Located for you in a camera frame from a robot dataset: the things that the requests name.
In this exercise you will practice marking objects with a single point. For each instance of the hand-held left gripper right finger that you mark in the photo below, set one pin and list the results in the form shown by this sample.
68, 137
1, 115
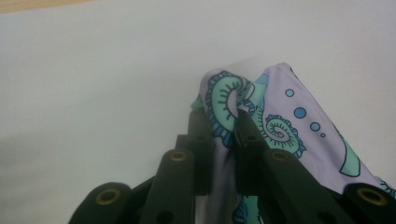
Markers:
250, 161

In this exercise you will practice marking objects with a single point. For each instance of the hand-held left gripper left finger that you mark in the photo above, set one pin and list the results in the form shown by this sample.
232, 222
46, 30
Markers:
202, 161

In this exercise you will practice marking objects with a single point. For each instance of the lilac seahorse print garment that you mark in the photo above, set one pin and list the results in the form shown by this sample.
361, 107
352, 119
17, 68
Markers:
311, 149

